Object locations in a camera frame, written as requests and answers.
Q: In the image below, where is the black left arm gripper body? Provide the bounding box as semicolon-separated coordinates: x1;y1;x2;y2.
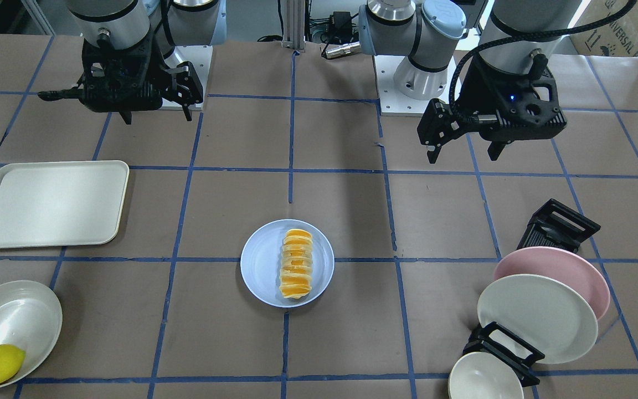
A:
417;53;567;149

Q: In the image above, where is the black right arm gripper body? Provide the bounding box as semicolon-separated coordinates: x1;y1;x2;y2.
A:
38;34;204;113

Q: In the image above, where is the twisted bread roll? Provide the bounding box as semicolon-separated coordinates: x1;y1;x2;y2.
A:
279;229;313;300

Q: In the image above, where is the light blue plate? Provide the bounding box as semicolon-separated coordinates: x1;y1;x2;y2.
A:
240;219;335;308

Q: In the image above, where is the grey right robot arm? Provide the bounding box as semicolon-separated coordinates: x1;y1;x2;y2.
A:
37;1;486;125

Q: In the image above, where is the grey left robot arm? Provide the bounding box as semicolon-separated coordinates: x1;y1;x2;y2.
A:
358;1;579;163

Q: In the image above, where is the black plate rack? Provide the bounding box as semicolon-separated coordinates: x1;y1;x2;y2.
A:
464;198;601;388

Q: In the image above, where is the pink plate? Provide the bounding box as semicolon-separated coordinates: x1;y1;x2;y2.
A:
493;247;611;320

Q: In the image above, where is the cream white plate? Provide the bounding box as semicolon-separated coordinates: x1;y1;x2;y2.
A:
477;274;599;364

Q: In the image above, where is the white rectangular tray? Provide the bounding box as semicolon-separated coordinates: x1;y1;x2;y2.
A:
0;161;130;248

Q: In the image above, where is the cardboard box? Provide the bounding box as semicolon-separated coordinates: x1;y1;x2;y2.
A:
570;2;638;57

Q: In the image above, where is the black power adapter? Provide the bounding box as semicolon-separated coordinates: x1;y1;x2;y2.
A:
327;11;353;41

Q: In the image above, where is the white shallow bowl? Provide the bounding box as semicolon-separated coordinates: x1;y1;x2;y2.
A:
0;280;63;388

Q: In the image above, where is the cream white bowl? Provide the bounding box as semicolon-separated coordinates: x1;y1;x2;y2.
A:
448;352;524;398

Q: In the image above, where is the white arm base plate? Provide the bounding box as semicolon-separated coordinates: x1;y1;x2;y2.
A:
156;45;213;110
374;55;456;117

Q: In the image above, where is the aluminium frame post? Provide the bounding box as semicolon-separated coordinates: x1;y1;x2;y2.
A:
280;1;309;53

